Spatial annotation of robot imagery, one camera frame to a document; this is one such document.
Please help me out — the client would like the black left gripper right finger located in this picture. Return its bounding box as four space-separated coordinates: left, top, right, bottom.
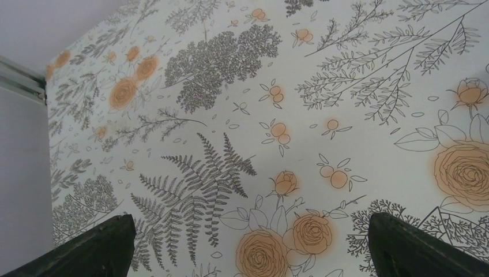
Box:
368 212 488 276

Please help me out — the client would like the floral table mat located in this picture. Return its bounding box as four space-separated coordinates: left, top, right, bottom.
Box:
47 1 488 276

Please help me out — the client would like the left aluminium frame post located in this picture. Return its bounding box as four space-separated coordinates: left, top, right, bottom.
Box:
0 55 54 249

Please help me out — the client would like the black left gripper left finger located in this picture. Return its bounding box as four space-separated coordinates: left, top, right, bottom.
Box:
4 214 136 276

